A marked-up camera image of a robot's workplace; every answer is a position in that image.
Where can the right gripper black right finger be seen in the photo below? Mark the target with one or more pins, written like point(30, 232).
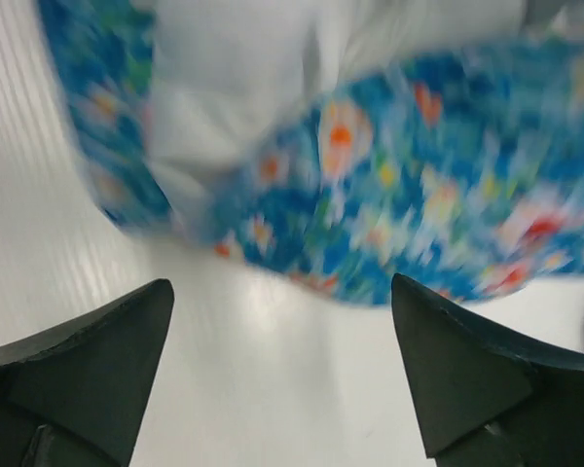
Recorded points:
point(484, 394)

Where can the blue floral skirt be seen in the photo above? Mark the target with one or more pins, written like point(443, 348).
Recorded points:
point(462, 169)

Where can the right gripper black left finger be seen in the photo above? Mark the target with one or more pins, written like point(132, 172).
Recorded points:
point(76, 394)

